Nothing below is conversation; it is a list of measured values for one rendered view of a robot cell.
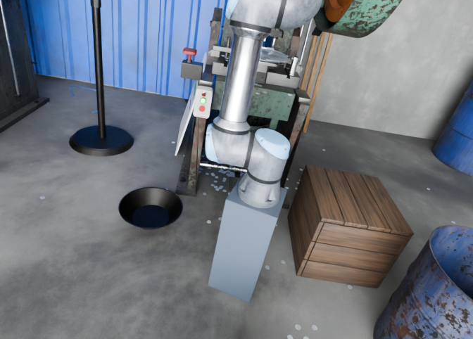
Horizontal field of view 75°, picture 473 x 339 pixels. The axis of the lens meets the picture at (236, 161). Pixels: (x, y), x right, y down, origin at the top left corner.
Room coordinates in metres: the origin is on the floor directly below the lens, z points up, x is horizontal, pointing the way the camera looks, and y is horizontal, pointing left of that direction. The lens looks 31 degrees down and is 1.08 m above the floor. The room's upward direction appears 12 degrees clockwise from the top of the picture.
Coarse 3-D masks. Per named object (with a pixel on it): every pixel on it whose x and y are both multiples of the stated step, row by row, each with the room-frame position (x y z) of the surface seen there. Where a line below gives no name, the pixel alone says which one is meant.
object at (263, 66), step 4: (260, 60) 1.40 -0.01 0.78; (264, 60) 1.42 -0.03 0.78; (260, 64) 1.39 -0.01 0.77; (264, 64) 1.39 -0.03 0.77; (268, 64) 1.39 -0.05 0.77; (272, 64) 1.40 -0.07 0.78; (276, 64) 1.40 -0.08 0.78; (260, 68) 1.51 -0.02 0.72; (264, 68) 1.51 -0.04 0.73; (268, 68) 1.52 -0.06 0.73; (260, 72) 1.51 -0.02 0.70; (264, 72) 1.52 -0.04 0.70; (256, 76) 1.51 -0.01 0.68; (260, 76) 1.51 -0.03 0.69; (264, 76) 1.51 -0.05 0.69; (256, 80) 1.51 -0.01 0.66; (260, 80) 1.51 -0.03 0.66; (264, 80) 1.51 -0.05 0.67
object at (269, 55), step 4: (264, 48) 1.70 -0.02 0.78; (264, 52) 1.57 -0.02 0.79; (268, 52) 1.59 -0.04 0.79; (272, 52) 1.65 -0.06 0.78; (276, 52) 1.67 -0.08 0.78; (280, 52) 1.66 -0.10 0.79; (260, 56) 1.48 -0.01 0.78; (264, 56) 1.50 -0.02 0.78; (268, 56) 1.51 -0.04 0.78; (272, 56) 1.54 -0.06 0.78; (276, 56) 1.56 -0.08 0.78; (280, 56) 1.58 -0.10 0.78; (284, 56) 1.61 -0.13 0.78; (288, 56) 1.60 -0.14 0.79; (268, 60) 1.42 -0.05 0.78; (272, 60) 1.43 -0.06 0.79; (276, 60) 1.44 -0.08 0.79; (280, 60) 1.46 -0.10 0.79; (284, 60) 1.48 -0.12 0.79; (288, 60) 1.51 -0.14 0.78
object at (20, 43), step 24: (0, 0) 1.84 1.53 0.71; (0, 24) 1.82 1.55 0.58; (24, 24) 2.05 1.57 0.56; (0, 48) 1.79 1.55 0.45; (24, 48) 2.01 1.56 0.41; (0, 72) 1.75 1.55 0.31; (24, 72) 1.97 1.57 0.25; (0, 96) 1.70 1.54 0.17; (24, 96) 1.93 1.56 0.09; (0, 120) 1.65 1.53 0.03
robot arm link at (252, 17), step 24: (240, 0) 0.86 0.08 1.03; (264, 0) 0.86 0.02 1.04; (240, 24) 0.86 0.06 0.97; (264, 24) 0.87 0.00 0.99; (240, 48) 0.87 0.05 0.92; (240, 72) 0.86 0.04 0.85; (240, 96) 0.85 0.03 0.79; (216, 120) 0.86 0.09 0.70; (240, 120) 0.85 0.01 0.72; (216, 144) 0.82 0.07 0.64; (240, 144) 0.83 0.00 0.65
